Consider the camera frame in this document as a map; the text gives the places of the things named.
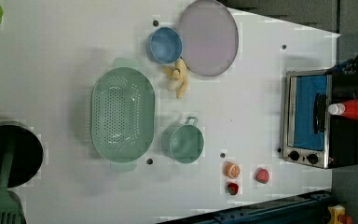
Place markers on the pink toy fruit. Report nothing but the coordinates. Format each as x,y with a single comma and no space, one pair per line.
262,176

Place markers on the green oval colander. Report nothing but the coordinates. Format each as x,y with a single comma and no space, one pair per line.
122,112

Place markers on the blue metal frame rail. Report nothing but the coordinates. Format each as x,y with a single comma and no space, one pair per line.
307,208

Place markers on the blue bowl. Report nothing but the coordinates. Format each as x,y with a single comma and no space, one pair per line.
164,46

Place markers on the toy strawberry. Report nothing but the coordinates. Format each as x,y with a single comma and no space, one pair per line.
232,188

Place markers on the green slotted spatula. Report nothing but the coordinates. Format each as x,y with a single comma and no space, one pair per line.
10,212

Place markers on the large lilac plate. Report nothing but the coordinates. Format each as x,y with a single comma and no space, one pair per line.
210,37

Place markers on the yellow toy object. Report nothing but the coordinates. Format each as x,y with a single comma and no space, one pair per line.
338,215

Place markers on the black utensil holder pot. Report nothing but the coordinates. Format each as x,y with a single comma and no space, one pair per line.
28,153

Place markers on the black toaster oven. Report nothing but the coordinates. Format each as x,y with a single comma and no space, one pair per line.
311,135

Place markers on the peeled toy banana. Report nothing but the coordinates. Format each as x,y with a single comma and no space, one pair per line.
177,77

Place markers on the toy orange half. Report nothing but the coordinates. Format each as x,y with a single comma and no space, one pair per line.
232,170

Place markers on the green cup with handle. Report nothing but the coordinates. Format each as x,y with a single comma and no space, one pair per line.
183,143

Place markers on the red ketchup bottle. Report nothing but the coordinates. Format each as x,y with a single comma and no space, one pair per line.
347,109

